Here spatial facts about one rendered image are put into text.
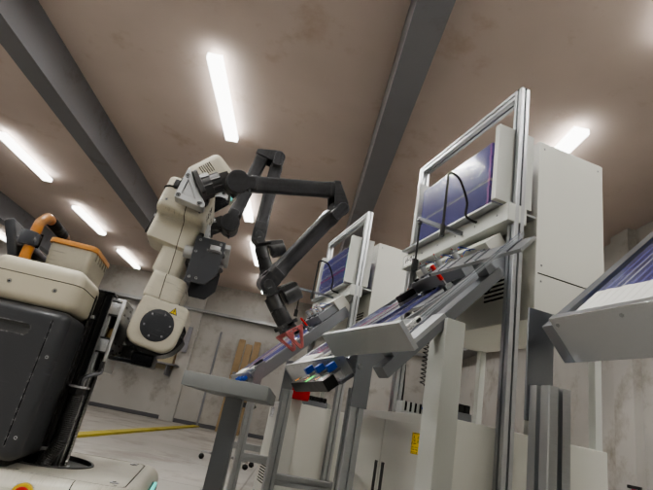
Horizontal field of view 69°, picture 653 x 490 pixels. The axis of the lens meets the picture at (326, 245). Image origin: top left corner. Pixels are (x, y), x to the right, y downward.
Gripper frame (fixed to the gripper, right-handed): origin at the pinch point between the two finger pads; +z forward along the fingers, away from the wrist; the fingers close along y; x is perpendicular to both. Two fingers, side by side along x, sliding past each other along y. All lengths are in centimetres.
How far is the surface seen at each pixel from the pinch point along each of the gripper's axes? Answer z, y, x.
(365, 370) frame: 13.3, -35.8, -3.8
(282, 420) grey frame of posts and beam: 24.8, 39.9, 7.1
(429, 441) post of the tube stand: 31, -59, 0
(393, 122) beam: -109, 122, -185
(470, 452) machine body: 50, -31, -24
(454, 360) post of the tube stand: 18, -60, -15
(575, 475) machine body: 76, -31, -54
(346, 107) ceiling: -155, 174, -191
